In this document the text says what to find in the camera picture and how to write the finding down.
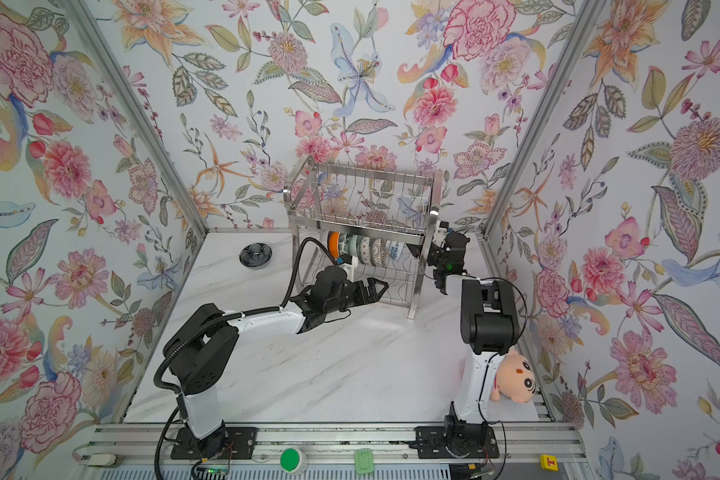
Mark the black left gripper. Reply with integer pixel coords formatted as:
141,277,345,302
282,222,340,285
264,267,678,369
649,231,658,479
323,275,389,316

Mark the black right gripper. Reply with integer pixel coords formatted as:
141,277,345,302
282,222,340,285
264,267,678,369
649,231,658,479
405,233,449,274

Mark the white lattice pattern bowl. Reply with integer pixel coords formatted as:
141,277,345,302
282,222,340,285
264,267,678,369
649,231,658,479
370,238,388,268

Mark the pale green bowl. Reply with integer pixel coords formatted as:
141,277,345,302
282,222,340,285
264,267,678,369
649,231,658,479
347,234,361,260

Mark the green leaf pattern bowl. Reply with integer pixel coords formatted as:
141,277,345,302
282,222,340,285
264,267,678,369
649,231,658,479
339,233,352,256

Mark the white bowl orange outside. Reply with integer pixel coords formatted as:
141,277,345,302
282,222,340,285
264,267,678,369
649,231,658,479
327,231,340,259

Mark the stainless steel dish rack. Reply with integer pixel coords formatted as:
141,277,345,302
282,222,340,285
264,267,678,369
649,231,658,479
283,157,445,318

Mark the blue floral bowl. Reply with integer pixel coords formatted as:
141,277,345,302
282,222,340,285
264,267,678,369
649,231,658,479
387,241,406,263

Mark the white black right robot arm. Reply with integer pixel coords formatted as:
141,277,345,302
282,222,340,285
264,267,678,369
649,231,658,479
427,226,536,456

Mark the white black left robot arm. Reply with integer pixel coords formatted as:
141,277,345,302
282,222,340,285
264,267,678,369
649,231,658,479
153,237,389,442

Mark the black patterned bowl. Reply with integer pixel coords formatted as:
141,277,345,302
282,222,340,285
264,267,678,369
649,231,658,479
238,242,273,269

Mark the pink plush pig toy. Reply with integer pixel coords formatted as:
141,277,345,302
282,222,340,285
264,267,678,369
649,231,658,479
490,348,536,404

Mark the light green rectangular device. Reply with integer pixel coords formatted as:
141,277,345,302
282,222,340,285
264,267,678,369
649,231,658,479
353,448,375,476

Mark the green round button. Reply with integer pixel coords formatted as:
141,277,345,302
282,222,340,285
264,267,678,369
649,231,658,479
279,447,308,475

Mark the yellow tag block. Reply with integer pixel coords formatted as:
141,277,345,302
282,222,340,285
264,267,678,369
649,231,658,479
540,454,560,472

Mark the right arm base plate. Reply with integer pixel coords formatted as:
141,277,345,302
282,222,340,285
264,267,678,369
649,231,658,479
408,424,500,461

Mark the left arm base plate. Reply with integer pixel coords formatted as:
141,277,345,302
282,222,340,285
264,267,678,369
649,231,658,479
170,427,258,460

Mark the aluminium front rail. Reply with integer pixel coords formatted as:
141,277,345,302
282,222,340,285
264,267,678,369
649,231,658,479
72,422,594,479

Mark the white plug on rail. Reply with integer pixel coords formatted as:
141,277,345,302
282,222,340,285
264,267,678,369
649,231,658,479
88,453,120,468

